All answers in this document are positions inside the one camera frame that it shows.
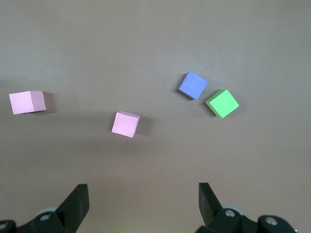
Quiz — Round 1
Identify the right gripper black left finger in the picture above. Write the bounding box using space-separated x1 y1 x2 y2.
0 183 90 233

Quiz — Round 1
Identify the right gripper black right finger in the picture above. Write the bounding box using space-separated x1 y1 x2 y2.
195 182 296 233

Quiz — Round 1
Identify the light pink foam cube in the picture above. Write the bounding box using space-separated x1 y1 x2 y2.
111 111 141 139
9 91 47 115

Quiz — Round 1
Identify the green foam cube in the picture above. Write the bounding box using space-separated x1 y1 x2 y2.
204 89 240 119

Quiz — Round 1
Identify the purple foam cube with dents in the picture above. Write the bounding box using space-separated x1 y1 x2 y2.
177 71 209 100

